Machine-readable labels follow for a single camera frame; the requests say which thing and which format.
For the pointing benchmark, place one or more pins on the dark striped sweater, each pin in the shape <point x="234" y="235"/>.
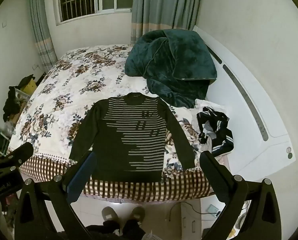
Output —
<point x="129" y="142"/>

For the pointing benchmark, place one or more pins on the wide grey-green curtain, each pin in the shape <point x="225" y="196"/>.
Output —
<point x="164" y="5"/>

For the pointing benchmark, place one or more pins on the floral bed quilt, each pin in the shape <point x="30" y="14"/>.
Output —
<point x="64" y="92"/>

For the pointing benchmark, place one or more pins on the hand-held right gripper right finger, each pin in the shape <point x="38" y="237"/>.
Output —
<point x="215" y="178"/>

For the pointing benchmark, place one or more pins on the person's dark trouser legs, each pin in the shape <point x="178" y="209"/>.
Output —
<point x="114" y="231"/>

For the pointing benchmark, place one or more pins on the white bed headboard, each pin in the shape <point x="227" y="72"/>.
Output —
<point x="251" y="120"/>

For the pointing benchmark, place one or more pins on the navy and white clothes pile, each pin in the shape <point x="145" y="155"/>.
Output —
<point x="217" y="130"/>

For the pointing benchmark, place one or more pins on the teal plush blanket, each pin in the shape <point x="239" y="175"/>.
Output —
<point x="174" y="65"/>

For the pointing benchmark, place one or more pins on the person's left slipper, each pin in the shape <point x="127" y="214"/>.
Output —
<point x="110" y="213"/>

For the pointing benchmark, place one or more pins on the person's slipper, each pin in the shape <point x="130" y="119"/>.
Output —
<point x="137" y="213"/>
<point x="110" y="213"/>

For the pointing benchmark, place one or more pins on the white cloth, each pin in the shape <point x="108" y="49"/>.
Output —
<point x="207" y="103"/>

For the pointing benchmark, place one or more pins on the dark clothes heap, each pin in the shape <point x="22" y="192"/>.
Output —
<point x="12" y="102"/>

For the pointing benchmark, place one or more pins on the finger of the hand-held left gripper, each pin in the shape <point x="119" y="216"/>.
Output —
<point x="16" y="153"/>

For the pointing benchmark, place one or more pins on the person's right slipper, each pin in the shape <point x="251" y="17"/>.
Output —
<point x="137" y="213"/>

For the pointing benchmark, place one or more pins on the narrow grey-green curtain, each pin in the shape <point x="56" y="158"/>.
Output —
<point x="41" y="30"/>

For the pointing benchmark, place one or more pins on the yellow box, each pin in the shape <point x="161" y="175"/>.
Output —
<point x="30" y="87"/>

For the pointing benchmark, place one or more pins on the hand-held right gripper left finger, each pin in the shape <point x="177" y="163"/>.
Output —
<point x="81" y="178"/>

